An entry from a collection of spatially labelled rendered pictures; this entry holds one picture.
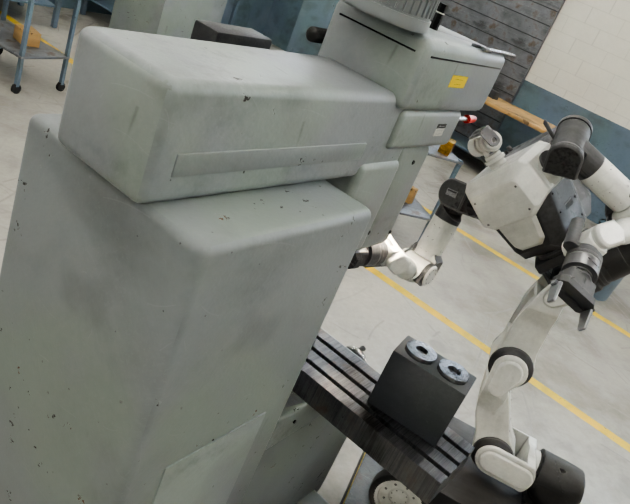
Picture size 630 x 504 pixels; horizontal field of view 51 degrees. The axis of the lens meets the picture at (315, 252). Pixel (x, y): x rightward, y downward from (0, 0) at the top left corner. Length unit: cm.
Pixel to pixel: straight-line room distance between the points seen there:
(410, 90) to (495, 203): 70
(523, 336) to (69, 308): 147
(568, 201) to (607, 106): 716
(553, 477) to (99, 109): 194
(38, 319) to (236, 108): 56
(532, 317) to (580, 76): 729
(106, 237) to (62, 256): 13
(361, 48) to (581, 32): 794
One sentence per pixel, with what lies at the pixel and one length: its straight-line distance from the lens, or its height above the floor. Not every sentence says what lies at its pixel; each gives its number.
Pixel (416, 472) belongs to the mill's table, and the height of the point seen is 92.
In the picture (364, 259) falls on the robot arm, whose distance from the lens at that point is 192.
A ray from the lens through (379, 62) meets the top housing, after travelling 150.
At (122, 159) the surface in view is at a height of 162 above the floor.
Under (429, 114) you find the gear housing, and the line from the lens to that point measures 163.
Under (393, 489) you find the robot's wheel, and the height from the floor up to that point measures 52.
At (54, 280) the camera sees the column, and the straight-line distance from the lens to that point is 127.
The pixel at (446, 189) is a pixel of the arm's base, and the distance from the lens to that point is 224.
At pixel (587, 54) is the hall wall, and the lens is 933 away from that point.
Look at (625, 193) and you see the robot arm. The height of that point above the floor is 168.
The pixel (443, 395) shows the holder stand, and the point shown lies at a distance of 182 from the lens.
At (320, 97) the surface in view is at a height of 175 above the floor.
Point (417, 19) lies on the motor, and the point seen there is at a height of 192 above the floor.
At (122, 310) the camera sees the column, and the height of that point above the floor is 137.
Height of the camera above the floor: 202
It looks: 25 degrees down
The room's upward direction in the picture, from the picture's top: 23 degrees clockwise
